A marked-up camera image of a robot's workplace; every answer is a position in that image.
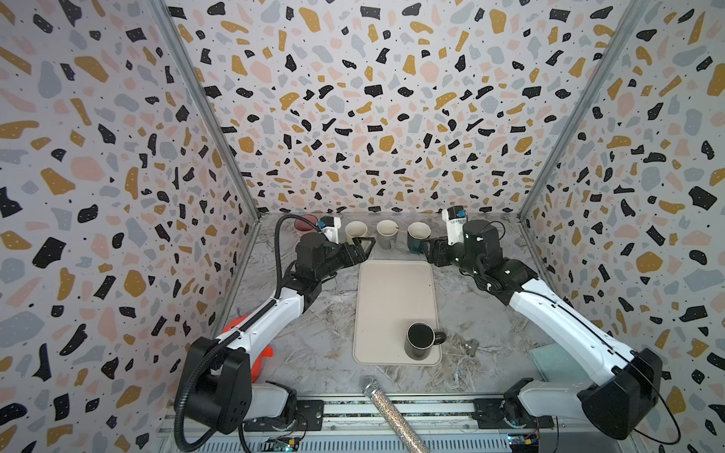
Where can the aluminium corner post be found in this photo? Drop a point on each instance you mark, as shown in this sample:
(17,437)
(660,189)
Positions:
(177,50)
(629,20)

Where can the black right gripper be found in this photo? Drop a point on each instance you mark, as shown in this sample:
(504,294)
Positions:
(439,249)

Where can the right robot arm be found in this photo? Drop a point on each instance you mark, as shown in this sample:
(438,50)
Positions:
(622,384)

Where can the black mug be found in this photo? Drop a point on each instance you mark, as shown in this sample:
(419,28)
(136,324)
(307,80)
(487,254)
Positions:
(420,339)

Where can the pink mug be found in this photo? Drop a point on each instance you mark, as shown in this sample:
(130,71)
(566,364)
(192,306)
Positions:
(306,223)

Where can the light green mug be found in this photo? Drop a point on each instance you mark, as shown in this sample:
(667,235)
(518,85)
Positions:
(356,230)

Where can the red shark plush toy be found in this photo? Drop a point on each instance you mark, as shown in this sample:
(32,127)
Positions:
(263,355)

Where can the grey frosted cup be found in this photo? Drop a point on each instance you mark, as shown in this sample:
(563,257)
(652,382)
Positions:
(386,233)

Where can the aluminium corner post right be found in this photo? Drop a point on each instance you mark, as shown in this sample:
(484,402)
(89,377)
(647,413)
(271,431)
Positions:
(629,20)

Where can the aluminium corner post left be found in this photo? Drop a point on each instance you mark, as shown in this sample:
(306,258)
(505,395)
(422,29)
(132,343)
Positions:
(177,50)

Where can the dark green mug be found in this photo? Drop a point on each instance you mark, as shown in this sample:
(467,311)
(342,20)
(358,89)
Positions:
(417,234)

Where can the teal folded cloth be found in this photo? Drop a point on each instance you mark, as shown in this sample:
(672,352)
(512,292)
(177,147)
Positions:
(555,365)

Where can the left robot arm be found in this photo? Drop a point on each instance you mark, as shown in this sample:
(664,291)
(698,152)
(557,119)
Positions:
(217,393)

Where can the glitter filled tube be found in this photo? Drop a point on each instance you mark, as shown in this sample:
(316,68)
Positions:
(411,441)

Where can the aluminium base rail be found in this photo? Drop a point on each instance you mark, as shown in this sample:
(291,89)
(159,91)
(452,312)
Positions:
(417,422)

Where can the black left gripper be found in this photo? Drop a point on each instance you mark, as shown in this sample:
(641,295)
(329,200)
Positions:
(359,256)

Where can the small clear glass piece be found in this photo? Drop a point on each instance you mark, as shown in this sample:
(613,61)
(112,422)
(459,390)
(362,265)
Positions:
(470,347)

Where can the beige rectangular tray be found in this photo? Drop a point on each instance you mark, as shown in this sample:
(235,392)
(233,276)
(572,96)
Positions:
(392,295)

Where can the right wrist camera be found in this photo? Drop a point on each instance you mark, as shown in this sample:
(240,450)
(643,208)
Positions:
(455,218)

